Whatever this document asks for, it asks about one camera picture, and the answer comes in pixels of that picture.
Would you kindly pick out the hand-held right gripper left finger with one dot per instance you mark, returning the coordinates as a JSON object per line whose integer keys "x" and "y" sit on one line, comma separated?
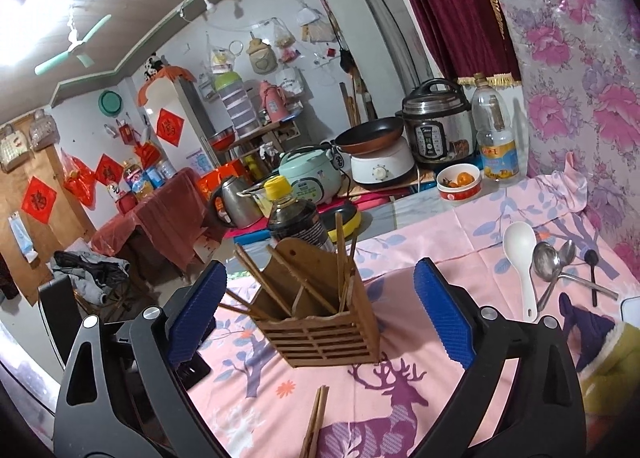
{"x": 197, "y": 315}

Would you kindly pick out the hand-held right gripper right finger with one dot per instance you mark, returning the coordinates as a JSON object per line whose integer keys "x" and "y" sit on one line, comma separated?
{"x": 442, "y": 315}

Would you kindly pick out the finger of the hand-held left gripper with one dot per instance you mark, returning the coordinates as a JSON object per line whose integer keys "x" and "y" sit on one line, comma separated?
{"x": 194, "y": 370}

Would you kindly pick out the bunch of wooden chopsticks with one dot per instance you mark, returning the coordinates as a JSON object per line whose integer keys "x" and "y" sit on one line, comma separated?
{"x": 340, "y": 258}

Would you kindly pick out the wooden slatted utensil holder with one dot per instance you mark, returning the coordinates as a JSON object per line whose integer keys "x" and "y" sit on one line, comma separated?
{"x": 320, "y": 338}

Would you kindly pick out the chopsticks pair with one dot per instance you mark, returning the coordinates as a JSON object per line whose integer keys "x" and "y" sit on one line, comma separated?
{"x": 311, "y": 420}

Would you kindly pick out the pink deer print tablecloth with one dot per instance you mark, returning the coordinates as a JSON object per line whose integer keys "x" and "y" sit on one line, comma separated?
{"x": 425, "y": 403}

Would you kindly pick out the red cloth covered table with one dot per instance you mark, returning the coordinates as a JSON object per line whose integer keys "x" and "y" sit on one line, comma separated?
{"x": 160, "y": 223}

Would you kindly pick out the white plastic rice spoon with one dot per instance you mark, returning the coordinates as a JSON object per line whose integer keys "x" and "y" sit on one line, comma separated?
{"x": 520, "y": 243}

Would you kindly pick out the pile of dark clothes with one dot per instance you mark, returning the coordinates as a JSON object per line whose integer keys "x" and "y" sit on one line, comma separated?
{"x": 90, "y": 273}

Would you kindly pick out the steel ladle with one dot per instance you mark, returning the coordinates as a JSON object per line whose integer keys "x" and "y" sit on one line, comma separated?
{"x": 545, "y": 260}

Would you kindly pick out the steel electric kettle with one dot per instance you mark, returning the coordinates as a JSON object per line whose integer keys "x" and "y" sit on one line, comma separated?
{"x": 237, "y": 203}

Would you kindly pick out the red white bowl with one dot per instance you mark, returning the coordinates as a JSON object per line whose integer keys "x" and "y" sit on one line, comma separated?
{"x": 457, "y": 192}

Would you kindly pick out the yellow round container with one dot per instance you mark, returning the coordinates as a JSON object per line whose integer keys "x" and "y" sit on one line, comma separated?
{"x": 350, "y": 223}

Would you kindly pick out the dark sauce bottle yellow cap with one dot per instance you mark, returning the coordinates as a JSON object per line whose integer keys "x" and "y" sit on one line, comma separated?
{"x": 292, "y": 218}

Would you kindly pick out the orange fruit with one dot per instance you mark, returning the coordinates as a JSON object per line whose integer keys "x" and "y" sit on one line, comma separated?
{"x": 465, "y": 179}

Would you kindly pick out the orange red cardboard box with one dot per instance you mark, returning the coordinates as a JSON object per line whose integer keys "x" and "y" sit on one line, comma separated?
{"x": 220, "y": 178}

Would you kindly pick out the brown wooden door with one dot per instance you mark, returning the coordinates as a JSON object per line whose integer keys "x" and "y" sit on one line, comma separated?
{"x": 60, "y": 238}

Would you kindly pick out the black spoon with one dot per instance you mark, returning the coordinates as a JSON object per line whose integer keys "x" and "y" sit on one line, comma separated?
{"x": 591, "y": 257}

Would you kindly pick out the white electric cooker with knob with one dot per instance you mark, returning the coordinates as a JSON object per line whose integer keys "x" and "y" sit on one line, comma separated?
{"x": 382, "y": 163}

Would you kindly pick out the red paper diamond decoration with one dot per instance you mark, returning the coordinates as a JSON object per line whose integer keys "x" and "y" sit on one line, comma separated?
{"x": 107, "y": 169}
{"x": 169, "y": 127}
{"x": 39, "y": 199}

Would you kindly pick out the red plastic bag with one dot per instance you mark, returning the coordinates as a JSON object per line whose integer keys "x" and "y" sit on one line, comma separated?
{"x": 80, "y": 183}

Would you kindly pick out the red basin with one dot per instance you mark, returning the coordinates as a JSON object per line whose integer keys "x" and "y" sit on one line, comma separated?
{"x": 222, "y": 138}

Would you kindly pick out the pale green rice cooker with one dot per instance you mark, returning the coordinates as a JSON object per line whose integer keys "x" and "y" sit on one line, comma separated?
{"x": 307, "y": 173}

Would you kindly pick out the steel black pressure cooker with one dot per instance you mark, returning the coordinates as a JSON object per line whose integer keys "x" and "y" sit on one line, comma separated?
{"x": 440, "y": 133}

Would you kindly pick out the white plastic container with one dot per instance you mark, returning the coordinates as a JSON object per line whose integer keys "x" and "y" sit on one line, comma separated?
{"x": 631, "y": 315}

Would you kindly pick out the blue white hanging packet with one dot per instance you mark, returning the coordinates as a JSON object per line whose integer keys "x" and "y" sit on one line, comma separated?
{"x": 21, "y": 238}

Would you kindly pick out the clear cooking oil bottle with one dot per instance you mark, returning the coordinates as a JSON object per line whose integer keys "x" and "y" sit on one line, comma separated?
{"x": 495, "y": 128}

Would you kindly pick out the dark frying pan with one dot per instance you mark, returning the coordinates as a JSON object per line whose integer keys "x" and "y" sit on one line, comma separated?
{"x": 370, "y": 133}

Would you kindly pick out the stacked plastic food containers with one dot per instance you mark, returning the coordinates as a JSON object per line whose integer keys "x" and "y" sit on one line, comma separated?
{"x": 237, "y": 108}

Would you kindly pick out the white refrigerator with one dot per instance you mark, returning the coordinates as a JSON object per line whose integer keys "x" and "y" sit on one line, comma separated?
{"x": 192, "y": 103}

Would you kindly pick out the pink thermos jug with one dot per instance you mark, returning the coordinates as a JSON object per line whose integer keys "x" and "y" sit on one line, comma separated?
{"x": 272, "y": 103}

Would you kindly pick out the green plastic basin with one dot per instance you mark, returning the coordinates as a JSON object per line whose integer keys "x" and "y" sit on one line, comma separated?
{"x": 110, "y": 103}

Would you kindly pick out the beige handbag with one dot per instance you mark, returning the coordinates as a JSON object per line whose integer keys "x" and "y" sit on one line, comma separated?
{"x": 12, "y": 148}
{"x": 44, "y": 131}

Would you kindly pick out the orange cloth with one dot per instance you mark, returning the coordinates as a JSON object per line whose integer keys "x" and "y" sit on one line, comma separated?
{"x": 170, "y": 73}

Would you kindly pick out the panda plush toy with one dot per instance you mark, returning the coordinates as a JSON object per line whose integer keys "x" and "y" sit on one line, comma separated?
{"x": 152, "y": 67}

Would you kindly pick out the beige hanging bag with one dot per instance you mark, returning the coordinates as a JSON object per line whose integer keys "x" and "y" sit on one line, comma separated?
{"x": 261, "y": 57}

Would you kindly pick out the clear hanging plastic bag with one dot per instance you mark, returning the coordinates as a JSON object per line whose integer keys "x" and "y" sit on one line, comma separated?
{"x": 282, "y": 36}

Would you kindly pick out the green blade ceiling fan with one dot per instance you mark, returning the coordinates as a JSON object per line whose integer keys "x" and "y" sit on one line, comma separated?
{"x": 75, "y": 46}

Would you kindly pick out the dark red curtain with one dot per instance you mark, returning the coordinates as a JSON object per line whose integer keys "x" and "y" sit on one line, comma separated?
{"x": 450, "y": 3}

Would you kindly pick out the white hanging plastic bag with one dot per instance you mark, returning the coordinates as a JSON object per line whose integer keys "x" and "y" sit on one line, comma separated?
{"x": 307, "y": 16}

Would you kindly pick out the floral plastic wall sheet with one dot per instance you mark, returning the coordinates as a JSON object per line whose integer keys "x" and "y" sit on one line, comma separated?
{"x": 575, "y": 63}

